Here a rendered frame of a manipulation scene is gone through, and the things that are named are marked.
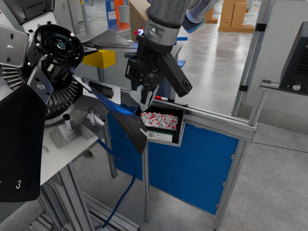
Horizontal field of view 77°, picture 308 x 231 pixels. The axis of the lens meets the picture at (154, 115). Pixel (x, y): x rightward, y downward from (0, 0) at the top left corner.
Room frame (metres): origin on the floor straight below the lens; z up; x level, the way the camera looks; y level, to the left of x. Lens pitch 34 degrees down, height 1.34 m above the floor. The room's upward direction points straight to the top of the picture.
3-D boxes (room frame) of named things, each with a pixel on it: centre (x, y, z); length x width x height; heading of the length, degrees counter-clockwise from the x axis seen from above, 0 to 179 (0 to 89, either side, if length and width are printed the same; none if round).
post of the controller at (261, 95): (0.65, -0.41, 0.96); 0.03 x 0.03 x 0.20; 60
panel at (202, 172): (0.87, -0.04, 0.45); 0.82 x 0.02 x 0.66; 60
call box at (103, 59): (1.06, 0.31, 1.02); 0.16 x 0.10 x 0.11; 60
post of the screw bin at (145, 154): (0.70, 0.04, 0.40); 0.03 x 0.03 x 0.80; 75
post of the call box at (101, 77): (1.06, 0.31, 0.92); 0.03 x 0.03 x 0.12; 60
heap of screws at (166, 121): (0.69, -0.02, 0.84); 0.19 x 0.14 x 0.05; 76
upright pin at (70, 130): (0.49, 0.27, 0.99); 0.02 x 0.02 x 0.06
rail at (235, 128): (0.87, -0.04, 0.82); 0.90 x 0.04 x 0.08; 60
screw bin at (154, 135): (0.69, -0.02, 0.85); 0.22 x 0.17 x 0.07; 76
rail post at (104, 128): (1.08, 0.34, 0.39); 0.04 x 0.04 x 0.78; 60
